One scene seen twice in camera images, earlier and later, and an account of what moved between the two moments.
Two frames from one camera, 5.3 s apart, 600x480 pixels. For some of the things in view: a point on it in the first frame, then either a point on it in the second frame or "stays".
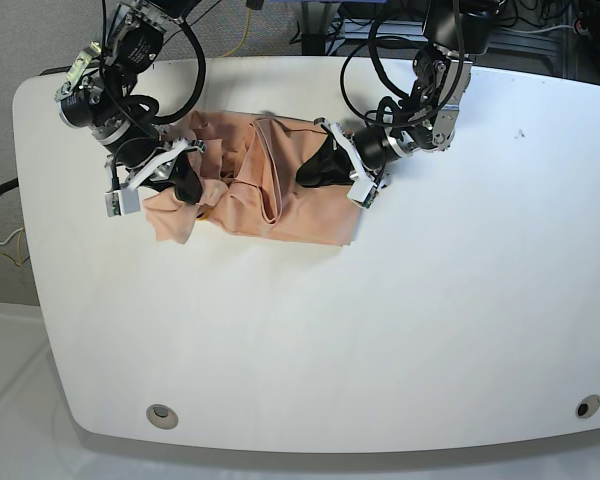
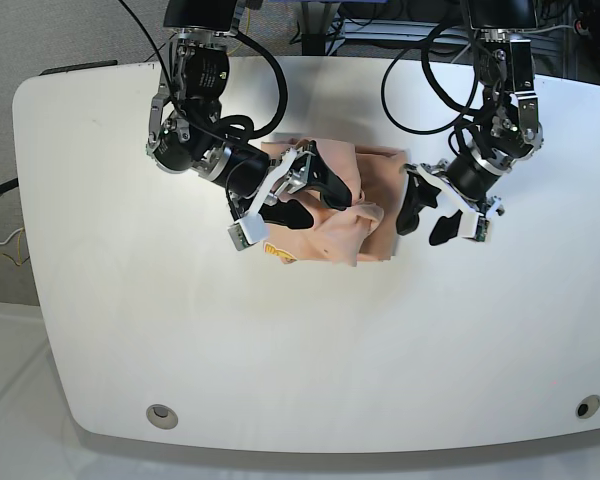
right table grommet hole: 587,406 stays
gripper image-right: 331,165 -> 469,177
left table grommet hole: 162,416 stays
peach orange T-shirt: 250,162 -> 366,229
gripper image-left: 138,144 -> 246,169
